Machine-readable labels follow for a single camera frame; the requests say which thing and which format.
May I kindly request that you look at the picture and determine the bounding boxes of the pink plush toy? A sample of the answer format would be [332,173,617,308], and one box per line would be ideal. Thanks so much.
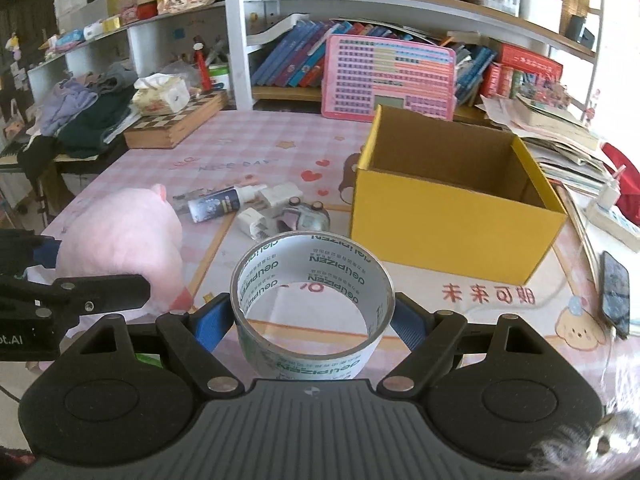
[55,183,193,313]

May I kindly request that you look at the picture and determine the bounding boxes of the blue white spray bottle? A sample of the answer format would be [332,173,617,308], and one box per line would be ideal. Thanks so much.
[188,184,266,223]

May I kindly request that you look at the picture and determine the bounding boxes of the white charger plug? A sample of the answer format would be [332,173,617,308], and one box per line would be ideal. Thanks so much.
[236,208,269,240]
[258,182,304,208]

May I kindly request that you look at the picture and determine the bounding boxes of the yellow cardboard box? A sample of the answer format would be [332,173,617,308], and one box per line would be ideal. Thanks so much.
[350,106,566,285]

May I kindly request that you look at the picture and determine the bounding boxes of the pile of clothes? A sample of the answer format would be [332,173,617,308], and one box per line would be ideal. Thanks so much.
[16,62,140,182]

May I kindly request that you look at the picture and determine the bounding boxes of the small grey toy car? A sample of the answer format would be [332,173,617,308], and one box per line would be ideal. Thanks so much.
[276,196,331,233]

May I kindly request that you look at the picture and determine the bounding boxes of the wooden chess box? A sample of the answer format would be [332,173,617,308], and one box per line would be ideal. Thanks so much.
[124,90,228,150]

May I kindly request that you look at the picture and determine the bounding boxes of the smartphone on table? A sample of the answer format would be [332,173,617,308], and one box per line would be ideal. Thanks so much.
[600,252,630,339]

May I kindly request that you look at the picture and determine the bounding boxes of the tissue box with cover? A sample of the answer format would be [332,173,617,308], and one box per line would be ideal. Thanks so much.
[132,73,191,116]

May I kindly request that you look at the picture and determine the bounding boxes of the white power strip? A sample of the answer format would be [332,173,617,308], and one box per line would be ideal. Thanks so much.
[585,200,640,252]

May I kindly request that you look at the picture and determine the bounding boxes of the stack of papers and books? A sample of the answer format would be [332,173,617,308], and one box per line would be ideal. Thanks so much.
[480,96,613,196]

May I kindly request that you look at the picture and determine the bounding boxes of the red fabric item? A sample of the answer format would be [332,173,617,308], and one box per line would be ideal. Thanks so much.
[601,142,640,226]

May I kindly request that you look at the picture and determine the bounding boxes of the red bottle with figurine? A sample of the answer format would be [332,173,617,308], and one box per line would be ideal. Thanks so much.
[193,42,213,92]

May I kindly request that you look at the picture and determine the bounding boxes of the pink learning tablet toy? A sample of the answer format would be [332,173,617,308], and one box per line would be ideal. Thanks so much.
[321,35,457,122]

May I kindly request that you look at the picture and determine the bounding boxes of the white bookshelf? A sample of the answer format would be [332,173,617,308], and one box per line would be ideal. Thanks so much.
[27,0,598,110]

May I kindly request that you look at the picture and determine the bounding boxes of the red dictionary book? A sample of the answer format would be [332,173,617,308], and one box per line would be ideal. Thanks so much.
[498,44,563,81]

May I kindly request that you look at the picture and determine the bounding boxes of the row of blue books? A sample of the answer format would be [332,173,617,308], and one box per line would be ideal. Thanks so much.
[250,20,352,88]

